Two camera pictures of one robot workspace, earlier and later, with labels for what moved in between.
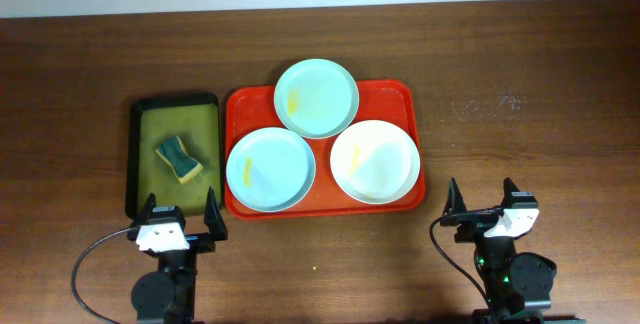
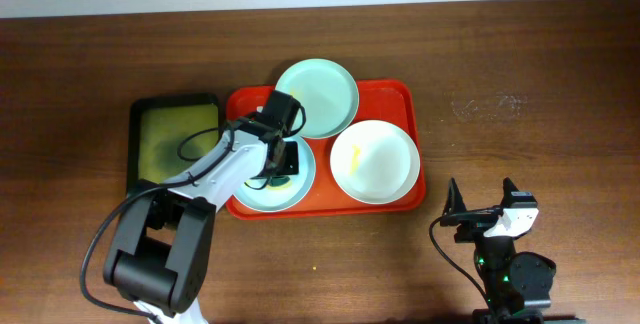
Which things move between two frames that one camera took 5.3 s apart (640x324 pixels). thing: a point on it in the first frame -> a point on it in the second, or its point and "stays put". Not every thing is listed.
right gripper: (473, 221) stays put
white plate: (375, 162) stays put
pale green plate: (316, 98) stays put
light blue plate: (270, 169) stays put
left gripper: (201, 241) -> (289, 159)
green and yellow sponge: (184, 166) -> (279, 183)
